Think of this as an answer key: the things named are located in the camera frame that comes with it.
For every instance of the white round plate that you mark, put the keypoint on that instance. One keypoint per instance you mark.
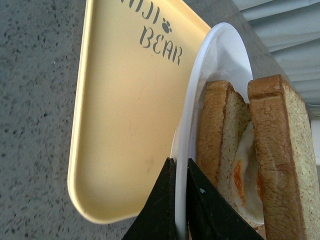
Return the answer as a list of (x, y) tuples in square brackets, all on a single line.
[(222, 56)]

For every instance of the bread slice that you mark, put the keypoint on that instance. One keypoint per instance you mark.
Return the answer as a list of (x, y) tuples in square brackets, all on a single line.
[(287, 164), (224, 117)]

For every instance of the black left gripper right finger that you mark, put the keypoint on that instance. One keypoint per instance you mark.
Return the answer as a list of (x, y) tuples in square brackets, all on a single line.
[(209, 215)]

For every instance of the fried egg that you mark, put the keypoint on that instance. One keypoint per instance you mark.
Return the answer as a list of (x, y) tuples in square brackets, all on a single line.
[(244, 180)]

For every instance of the grey curtain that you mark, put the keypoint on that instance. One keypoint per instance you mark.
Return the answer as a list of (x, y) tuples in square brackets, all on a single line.
[(290, 29)]

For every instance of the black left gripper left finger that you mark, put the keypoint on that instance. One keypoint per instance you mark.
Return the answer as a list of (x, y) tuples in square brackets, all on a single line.
[(156, 221)]

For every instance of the yellow bear tray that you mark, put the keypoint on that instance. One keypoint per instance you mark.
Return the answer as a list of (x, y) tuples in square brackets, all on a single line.
[(135, 63)]

